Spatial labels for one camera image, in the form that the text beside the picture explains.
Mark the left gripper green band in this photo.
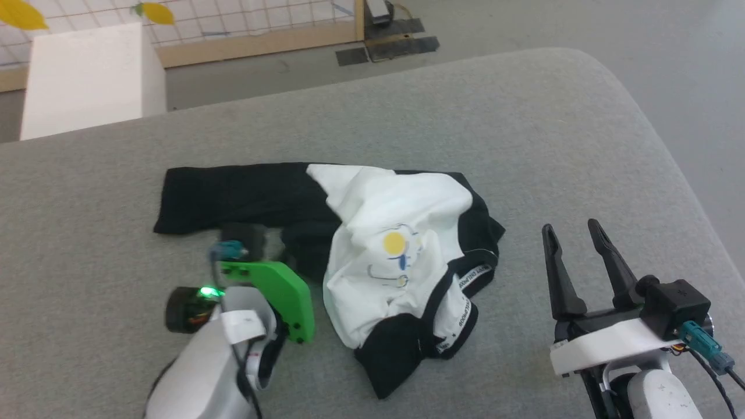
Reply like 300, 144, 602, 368
219, 228, 336, 344

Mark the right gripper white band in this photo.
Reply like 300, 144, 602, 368
541, 218, 677, 377

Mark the white and black t-shirt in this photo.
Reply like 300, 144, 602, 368
153, 163, 506, 400

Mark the small black floor mat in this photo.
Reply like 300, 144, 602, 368
335, 47, 370, 67

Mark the large black floor mat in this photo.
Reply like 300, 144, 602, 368
365, 17, 441, 63

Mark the grey metal device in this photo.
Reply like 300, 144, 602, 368
365, 0, 398, 27

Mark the white box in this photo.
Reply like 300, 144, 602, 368
20, 22, 168, 141

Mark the yellow leaf decoration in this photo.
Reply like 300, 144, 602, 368
134, 2, 175, 26
0, 0, 49, 31

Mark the left camera teal connector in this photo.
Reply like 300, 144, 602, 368
209, 241, 250, 261

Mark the camera teal connector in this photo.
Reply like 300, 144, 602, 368
209, 241, 250, 261
677, 320, 737, 374

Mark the right camera teal connector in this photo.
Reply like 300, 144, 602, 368
677, 320, 737, 374

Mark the thin black cable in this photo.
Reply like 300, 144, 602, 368
687, 348, 745, 419

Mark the wooden frame with net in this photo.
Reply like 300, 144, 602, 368
0, 0, 366, 94

